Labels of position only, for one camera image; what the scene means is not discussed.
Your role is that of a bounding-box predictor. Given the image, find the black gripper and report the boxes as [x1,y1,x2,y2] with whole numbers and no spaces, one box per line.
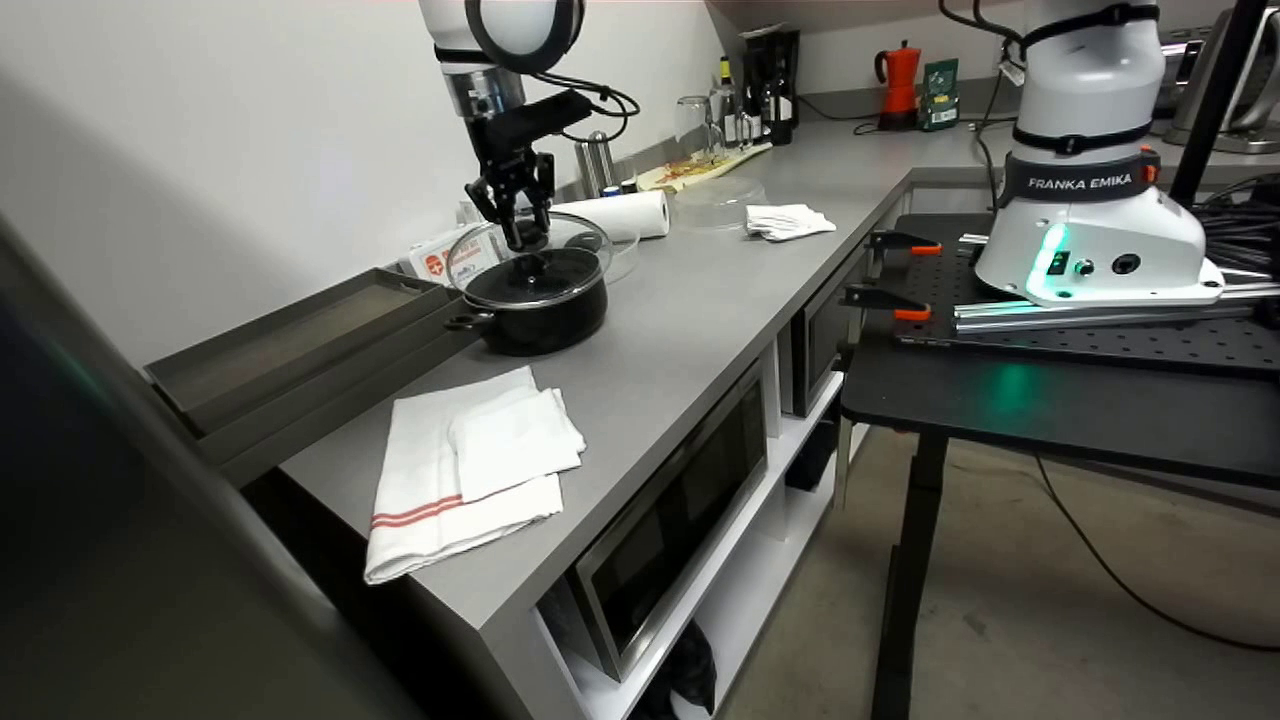
[459,122,564,256]

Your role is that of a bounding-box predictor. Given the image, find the glass lid with black knob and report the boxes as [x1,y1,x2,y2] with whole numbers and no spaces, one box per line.
[463,241,612,302]

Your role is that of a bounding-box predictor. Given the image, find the black cooking pot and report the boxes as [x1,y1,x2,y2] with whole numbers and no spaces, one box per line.
[456,245,612,359]

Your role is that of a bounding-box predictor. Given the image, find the red moka pot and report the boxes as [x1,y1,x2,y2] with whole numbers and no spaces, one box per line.
[870,37,928,133]

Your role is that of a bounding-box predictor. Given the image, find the red and white box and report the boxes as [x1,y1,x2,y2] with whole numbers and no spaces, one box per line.
[405,219,502,293]

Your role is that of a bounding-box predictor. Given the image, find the clear glass round dish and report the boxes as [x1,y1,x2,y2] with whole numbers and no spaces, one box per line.
[554,207,636,288]

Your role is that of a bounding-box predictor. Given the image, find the white paper towel roll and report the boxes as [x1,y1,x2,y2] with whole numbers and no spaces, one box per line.
[554,189,672,246]

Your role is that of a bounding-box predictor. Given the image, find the white towel with red stripe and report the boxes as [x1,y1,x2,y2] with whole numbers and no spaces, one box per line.
[360,363,593,592]

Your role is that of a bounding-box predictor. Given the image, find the white towel with blue stripes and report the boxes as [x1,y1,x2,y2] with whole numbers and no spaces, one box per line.
[739,199,840,246]

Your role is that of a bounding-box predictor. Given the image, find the dark grey stacked trays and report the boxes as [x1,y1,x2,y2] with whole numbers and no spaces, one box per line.
[140,265,476,492]

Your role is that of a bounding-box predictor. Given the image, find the black coffee maker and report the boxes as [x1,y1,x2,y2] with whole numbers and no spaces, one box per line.
[734,26,803,149]

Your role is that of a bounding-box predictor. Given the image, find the built-in microwave oven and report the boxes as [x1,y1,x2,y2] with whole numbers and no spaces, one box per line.
[570,355,775,682]

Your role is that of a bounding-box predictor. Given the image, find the black clamp with orange tip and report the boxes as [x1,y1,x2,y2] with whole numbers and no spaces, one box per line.
[837,278,934,328]
[867,229,951,265]

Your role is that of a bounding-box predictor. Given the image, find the white open shelf unit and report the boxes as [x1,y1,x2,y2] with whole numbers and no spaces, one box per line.
[533,333,856,720]

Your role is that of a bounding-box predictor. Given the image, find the green box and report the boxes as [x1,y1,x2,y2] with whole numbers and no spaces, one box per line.
[915,55,962,133]

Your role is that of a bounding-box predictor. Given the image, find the black perforated robot table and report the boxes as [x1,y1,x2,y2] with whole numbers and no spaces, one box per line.
[837,211,1280,720]

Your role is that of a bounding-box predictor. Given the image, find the black metal pole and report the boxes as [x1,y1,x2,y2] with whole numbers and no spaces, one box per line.
[1166,0,1272,211]

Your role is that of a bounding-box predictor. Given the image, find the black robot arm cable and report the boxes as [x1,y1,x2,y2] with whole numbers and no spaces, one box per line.
[934,0,1036,215]

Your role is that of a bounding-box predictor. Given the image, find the aluminium extrusion rail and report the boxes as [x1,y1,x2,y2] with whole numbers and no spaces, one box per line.
[951,270,1280,337]

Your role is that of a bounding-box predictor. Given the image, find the black floor cable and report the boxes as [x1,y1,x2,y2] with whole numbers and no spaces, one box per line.
[1033,453,1280,655]

